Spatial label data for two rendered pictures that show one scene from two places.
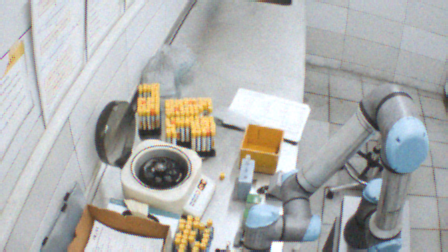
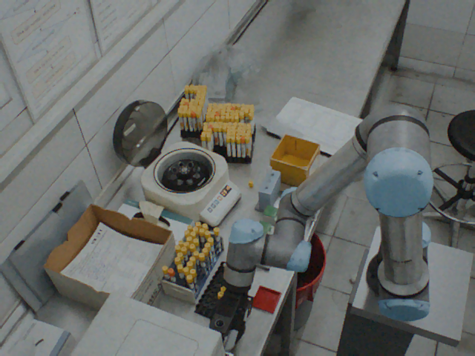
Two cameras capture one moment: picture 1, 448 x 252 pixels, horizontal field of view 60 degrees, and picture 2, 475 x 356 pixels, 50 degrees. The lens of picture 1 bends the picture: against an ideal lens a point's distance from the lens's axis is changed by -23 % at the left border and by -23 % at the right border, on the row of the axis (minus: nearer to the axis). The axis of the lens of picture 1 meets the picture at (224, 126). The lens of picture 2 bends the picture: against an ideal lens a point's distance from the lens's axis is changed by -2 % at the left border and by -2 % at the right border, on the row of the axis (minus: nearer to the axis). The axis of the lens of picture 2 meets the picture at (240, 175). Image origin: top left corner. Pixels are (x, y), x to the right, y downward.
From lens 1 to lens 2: 0.32 m
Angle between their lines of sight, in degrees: 14
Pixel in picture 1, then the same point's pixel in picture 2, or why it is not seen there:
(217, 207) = (237, 216)
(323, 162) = (315, 185)
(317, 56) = (424, 61)
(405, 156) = (390, 196)
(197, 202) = (216, 208)
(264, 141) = (301, 153)
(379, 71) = not seen: outside the picture
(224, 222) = not seen: hidden behind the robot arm
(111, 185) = (136, 185)
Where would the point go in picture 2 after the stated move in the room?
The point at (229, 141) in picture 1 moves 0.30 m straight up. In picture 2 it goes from (268, 150) to (267, 82)
